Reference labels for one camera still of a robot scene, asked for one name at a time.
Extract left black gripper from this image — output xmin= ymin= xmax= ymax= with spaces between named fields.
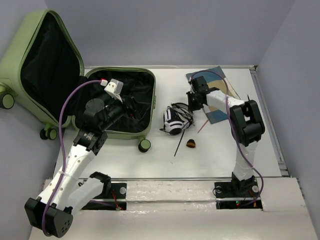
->
xmin=100 ymin=93 xmax=151 ymax=131

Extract black and white headphones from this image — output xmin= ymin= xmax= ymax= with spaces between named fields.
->
xmin=159 ymin=102 xmax=194 ymax=136

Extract red thin stick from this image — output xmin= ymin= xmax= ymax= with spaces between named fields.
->
xmin=197 ymin=119 xmax=209 ymax=134

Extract long black stick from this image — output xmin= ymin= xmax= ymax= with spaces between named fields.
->
xmin=174 ymin=130 xmax=185 ymax=157

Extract small orange black object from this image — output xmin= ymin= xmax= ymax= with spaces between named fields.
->
xmin=186 ymin=139 xmax=196 ymax=148

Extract green hard-shell suitcase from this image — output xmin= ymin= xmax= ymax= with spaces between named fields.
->
xmin=0 ymin=9 xmax=156 ymax=153

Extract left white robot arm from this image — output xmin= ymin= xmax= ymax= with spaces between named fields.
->
xmin=24 ymin=96 xmax=140 ymax=238

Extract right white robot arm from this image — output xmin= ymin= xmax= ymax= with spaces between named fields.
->
xmin=187 ymin=76 xmax=265 ymax=199

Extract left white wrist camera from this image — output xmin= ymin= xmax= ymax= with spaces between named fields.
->
xmin=104 ymin=78 xmax=124 ymax=102

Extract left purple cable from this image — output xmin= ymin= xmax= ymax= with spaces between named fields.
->
xmin=41 ymin=79 xmax=106 ymax=238

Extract purple cable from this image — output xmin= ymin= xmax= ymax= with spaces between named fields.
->
xmin=41 ymin=79 xmax=106 ymax=238
xmin=190 ymin=70 xmax=265 ymax=201

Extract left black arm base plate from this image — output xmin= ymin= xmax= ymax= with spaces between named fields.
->
xmin=82 ymin=182 xmax=127 ymax=211

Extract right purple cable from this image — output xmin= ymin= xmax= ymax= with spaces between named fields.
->
xmin=190 ymin=70 xmax=265 ymax=201

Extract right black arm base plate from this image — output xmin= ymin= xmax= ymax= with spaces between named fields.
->
xmin=212 ymin=181 xmax=263 ymax=210

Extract metal table edge rail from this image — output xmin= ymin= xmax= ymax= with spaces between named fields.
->
xmin=249 ymin=65 xmax=291 ymax=178

